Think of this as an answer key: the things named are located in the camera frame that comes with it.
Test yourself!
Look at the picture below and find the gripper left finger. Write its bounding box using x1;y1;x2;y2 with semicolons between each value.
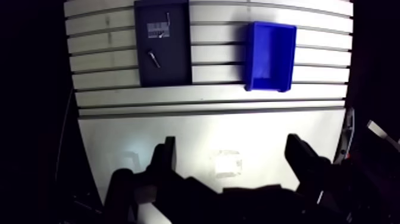
103;136;220;224

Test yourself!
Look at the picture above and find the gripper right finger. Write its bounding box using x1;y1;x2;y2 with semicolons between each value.
284;133;363;224

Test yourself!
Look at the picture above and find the dark blue-grey tray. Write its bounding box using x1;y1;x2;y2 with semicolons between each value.
134;0;193;88

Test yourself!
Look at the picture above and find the steel bolt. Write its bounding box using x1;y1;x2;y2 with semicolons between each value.
148;50;162;69

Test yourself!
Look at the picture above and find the blue bin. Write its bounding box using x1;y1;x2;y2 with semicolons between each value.
243;20;298;94

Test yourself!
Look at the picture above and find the pale holed strip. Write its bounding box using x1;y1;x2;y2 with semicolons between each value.
333;107;357;165

